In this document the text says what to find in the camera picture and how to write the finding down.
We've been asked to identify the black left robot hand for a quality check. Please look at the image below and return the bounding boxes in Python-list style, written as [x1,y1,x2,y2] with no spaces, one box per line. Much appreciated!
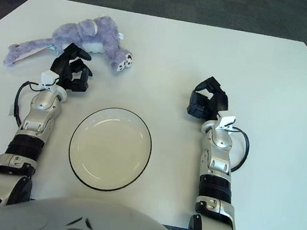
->
[47,40,98,96]

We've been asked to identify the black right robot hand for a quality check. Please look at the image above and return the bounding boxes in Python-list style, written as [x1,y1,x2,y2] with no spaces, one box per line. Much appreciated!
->
[185,73,233,123]

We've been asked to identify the purple plush bunny doll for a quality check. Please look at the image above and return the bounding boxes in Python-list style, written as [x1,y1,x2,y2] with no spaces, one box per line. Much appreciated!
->
[2,2,141,86]

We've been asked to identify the white plate with black rim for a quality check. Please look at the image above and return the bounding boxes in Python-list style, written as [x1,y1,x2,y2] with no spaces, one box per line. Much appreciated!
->
[63,101,158,197]

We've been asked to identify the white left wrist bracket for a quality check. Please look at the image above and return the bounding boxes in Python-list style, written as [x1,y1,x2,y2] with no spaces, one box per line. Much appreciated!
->
[38,69,62,92]

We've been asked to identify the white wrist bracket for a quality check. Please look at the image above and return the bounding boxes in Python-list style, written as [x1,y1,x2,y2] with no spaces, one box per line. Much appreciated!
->
[214,109,238,132]
[38,69,62,92]

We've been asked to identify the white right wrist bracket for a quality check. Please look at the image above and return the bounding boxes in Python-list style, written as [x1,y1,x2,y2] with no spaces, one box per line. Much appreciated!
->
[214,109,238,132]

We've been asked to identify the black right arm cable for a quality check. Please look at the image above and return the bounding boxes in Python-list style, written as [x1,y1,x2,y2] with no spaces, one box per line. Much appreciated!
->
[224,126,254,175]

